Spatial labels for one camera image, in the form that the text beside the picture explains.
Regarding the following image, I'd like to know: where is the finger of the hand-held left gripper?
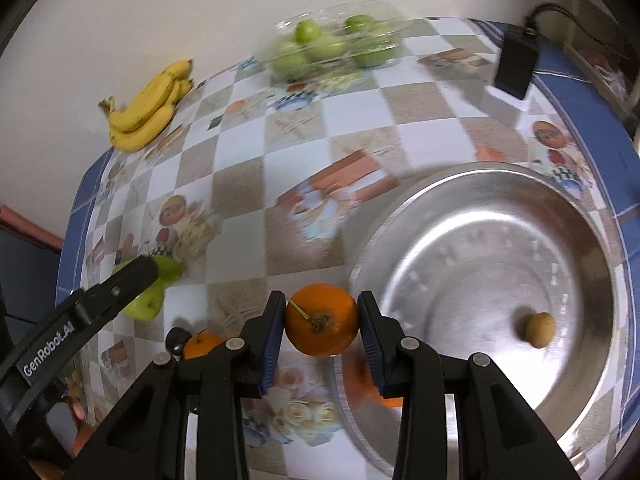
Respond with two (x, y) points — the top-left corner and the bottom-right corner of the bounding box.
(74, 255), (161, 327)

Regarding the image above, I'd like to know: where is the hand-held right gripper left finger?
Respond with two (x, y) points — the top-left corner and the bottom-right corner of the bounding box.
(75, 290), (287, 480)

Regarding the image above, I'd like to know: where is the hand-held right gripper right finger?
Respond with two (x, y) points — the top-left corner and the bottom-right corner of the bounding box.
(356, 290), (567, 480)

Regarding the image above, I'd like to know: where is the green mango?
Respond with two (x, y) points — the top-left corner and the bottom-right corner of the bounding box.
(112, 259), (167, 322)

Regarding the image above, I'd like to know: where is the orange with long stem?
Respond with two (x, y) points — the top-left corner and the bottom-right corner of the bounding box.
(284, 283), (360, 357)

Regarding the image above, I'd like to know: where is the large metal bowl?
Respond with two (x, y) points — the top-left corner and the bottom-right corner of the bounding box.
(332, 162), (621, 478)

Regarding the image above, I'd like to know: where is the brown longan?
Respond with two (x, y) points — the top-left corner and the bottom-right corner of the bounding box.
(525, 312), (557, 349)

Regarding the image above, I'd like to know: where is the dark round fruit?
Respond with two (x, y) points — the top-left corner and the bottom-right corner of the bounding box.
(166, 327), (191, 357)

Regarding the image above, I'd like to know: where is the reddish brown furniture edge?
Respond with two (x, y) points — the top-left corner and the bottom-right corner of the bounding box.
(0, 204), (66, 251)

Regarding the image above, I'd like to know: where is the yellow banana bunch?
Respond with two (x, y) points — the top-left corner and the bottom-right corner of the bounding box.
(98, 58), (196, 153)

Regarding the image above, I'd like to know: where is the clear plastic fruit container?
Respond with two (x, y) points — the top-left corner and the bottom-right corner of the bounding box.
(257, 2), (408, 86)

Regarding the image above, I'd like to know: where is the black charger block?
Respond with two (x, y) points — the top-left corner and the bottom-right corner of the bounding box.
(494, 25), (540, 101)

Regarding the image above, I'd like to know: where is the plastic bag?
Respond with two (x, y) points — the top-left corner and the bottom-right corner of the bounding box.
(582, 45), (632, 107)

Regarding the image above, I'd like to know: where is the black cable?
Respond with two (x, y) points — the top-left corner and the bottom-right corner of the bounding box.
(524, 3), (640, 68)

